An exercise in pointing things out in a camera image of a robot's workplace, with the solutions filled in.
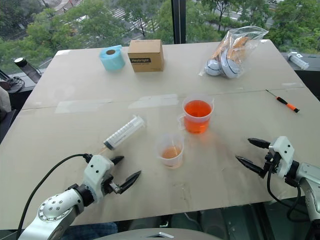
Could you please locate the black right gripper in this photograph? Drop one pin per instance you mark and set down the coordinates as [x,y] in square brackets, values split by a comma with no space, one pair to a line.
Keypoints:
[272,162]

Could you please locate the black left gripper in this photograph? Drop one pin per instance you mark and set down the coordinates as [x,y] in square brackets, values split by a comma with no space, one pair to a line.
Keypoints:
[112,185]

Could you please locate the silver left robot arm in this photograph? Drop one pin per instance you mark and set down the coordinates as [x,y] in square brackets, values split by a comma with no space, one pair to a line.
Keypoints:
[56,208]

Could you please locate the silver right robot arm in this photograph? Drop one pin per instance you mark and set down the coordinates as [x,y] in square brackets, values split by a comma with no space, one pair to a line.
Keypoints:
[308,180]

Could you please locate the large clear plastic syringe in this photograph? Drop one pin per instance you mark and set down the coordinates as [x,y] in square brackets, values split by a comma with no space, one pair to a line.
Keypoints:
[125,132]

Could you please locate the small clear measuring cup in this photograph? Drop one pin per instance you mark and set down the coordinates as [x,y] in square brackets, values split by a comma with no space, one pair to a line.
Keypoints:
[171,155]

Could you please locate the beaker with orange liquid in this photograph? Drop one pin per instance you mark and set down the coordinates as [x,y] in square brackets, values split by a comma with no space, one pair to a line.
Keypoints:
[197,117]

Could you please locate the white cylindrical object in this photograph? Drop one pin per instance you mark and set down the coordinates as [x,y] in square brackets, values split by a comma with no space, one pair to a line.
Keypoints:
[298,61]

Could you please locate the orange black screwdriver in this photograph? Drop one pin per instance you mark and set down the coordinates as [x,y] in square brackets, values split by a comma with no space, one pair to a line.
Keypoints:
[287,105]

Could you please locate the blue denim cloth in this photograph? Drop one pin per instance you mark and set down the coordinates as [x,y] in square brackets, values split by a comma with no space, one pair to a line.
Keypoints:
[92,230]

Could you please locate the grey rounded robot body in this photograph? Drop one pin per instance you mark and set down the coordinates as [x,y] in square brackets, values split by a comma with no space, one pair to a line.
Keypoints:
[160,235]

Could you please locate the white round striped disc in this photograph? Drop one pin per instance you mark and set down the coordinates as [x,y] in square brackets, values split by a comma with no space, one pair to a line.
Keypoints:
[232,66]

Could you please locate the white ball with black stripe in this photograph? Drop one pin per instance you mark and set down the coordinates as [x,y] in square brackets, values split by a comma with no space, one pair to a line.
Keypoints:
[213,68]

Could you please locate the clear plastic zip bag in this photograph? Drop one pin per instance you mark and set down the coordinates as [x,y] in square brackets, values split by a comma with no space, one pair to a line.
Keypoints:
[236,47]

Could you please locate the blue tape roll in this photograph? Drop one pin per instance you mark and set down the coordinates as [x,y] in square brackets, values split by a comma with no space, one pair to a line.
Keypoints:
[112,60]

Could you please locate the brown cardboard box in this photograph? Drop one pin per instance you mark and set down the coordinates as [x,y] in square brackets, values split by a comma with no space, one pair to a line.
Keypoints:
[146,56]

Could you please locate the beige cloth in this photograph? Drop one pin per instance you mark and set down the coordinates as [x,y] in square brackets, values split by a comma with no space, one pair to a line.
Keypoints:
[4,102]

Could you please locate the black bottle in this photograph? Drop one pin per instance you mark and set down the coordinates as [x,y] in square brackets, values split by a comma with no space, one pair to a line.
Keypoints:
[28,70]

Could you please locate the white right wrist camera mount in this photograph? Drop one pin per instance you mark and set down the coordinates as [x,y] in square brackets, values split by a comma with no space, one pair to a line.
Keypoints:
[282,152]

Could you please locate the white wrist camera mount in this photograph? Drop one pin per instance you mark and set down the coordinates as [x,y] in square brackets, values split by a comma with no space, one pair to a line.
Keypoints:
[282,152]
[96,172]

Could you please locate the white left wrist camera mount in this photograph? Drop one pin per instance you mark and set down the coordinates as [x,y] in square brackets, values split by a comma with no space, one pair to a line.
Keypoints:
[96,172]

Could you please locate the dark window frame post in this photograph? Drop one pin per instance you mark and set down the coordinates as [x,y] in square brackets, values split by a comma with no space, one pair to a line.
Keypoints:
[178,22]

